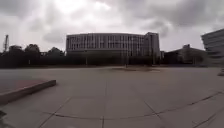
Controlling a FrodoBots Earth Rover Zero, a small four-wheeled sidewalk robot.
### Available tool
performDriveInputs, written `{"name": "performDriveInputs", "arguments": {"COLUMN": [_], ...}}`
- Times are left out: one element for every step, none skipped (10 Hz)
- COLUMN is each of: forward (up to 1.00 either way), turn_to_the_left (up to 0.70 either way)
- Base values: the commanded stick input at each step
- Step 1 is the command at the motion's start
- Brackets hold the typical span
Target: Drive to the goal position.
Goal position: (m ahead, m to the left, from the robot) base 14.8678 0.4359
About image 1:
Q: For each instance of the large curved pale building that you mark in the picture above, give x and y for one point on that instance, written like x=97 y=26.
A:
x=110 y=43

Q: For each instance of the grey paved plaza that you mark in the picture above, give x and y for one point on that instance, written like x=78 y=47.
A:
x=116 y=95

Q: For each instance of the low dark building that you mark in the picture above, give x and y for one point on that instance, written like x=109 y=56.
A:
x=186 y=55

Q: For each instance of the row of dark trees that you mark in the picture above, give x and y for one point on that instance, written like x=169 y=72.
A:
x=30 y=57

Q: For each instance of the raised reddish paved platform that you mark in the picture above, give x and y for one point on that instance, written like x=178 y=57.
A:
x=20 y=85

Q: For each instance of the grey slatted building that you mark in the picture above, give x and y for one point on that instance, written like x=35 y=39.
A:
x=215 y=46

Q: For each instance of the tower crane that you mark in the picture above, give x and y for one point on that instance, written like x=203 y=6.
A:
x=5 y=42

